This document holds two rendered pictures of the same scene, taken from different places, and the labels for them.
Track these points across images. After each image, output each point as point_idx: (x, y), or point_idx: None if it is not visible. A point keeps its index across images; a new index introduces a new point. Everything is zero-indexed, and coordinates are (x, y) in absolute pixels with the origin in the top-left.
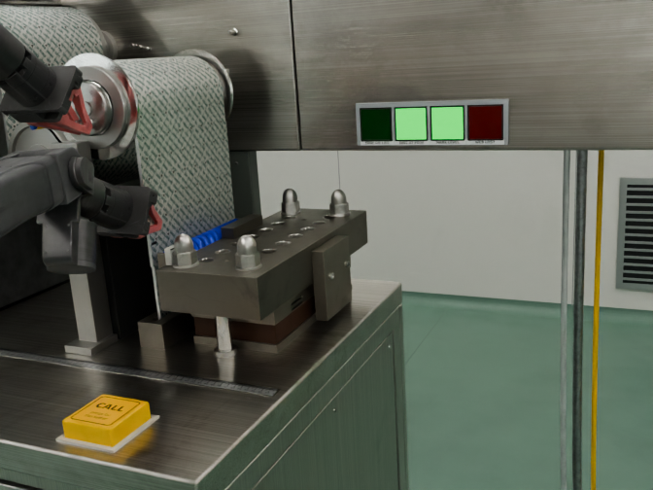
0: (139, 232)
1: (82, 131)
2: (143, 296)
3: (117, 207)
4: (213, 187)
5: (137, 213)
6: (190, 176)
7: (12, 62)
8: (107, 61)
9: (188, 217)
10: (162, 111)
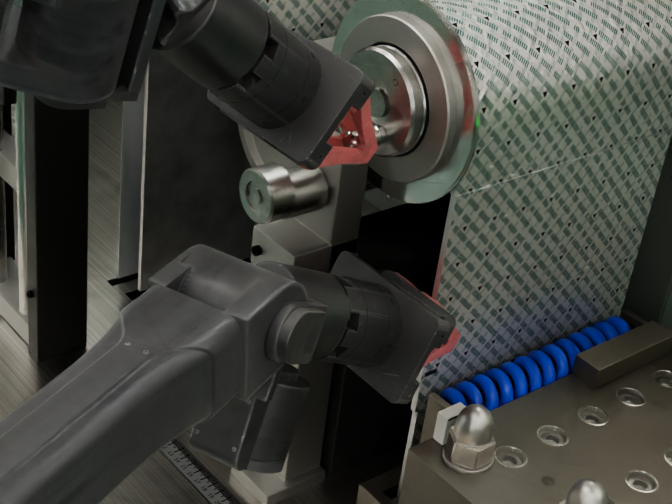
0: (391, 400)
1: (351, 163)
2: (396, 407)
3: (363, 348)
4: (595, 257)
5: (401, 359)
6: (552, 245)
7: (231, 69)
8: (445, 31)
9: (519, 318)
10: (531, 132)
